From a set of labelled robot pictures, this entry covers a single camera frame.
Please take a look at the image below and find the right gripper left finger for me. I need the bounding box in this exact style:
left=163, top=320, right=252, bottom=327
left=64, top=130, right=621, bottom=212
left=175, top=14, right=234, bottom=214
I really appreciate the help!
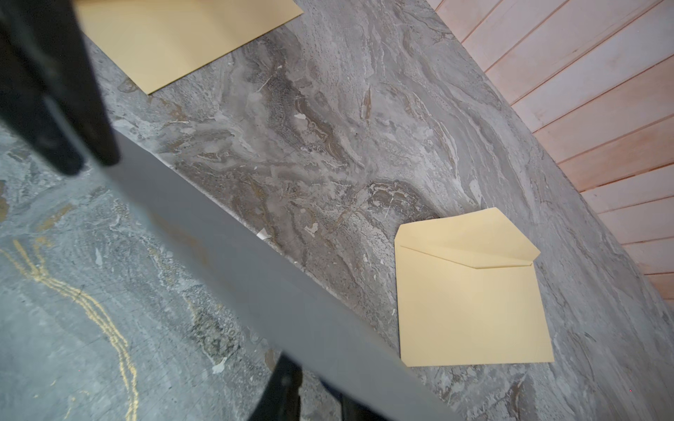
left=249, top=354, right=303, bottom=421

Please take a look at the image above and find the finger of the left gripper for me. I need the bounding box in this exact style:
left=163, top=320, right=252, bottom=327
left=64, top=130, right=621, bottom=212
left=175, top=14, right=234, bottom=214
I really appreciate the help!
left=1, top=1, right=121, bottom=175

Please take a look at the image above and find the grey envelope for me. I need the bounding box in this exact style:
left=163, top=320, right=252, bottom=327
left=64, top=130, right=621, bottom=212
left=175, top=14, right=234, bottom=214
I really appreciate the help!
left=104, top=133, right=456, bottom=420

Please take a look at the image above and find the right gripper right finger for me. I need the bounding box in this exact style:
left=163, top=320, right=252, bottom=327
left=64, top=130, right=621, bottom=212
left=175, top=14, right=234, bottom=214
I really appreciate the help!
left=341, top=394, right=387, bottom=421

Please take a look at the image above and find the yellow envelope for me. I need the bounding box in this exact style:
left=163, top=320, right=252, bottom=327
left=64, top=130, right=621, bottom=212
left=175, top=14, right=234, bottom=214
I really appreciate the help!
left=75, top=0, right=302, bottom=94
left=395, top=208, right=554, bottom=367

